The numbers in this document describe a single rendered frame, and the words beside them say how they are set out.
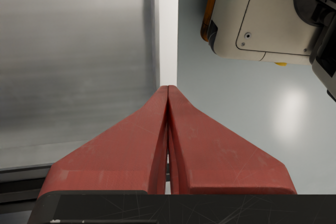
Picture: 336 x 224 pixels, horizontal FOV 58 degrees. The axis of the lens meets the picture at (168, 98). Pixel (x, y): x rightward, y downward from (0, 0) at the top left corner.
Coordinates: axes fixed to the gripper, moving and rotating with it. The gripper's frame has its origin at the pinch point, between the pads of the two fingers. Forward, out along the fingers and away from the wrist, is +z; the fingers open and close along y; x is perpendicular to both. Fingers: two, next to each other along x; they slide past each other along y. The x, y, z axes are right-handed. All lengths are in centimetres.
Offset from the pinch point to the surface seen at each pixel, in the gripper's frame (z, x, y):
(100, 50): 19.2, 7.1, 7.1
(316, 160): 125, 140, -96
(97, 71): 19.1, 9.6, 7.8
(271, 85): 118, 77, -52
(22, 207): 14.7, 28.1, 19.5
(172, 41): 20.7, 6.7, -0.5
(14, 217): 16.8, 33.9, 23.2
